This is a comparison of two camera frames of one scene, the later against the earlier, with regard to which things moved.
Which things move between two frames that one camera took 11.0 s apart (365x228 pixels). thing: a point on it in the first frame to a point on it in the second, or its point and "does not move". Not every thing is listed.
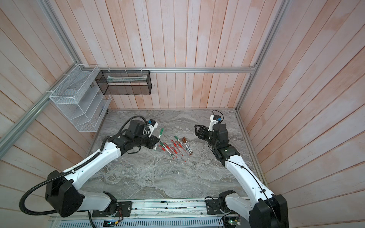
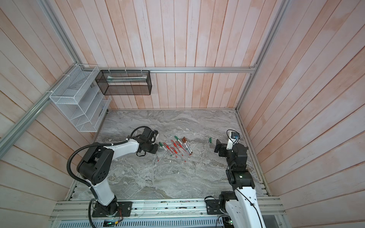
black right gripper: [204, 131] to [223, 148]
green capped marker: [166, 148] does not move
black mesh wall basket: [125, 82] does not move
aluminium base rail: [152, 210] does not move
